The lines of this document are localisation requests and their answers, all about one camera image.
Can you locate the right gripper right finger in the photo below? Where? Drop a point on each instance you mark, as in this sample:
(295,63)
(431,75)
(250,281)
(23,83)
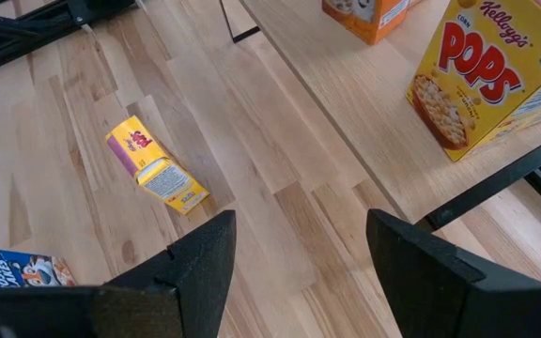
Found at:
(439,291)

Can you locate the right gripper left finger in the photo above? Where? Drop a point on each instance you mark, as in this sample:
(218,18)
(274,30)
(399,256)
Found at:
(158,300)

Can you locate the yellow Corn Pops cereal box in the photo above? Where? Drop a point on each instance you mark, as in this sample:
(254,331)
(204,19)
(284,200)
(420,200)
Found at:
(486,70)
(158,164)

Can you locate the blue Frosted Flakes cereal box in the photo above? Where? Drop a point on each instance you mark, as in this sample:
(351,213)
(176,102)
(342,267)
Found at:
(12,270)

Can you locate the orange cereal box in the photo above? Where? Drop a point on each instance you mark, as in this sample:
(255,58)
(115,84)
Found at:
(369,21)

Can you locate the wooden shelf with black frame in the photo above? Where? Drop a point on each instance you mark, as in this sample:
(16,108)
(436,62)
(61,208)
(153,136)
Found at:
(369,117)

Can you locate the black aluminium table frame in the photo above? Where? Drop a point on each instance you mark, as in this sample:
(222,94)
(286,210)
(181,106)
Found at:
(26,40)

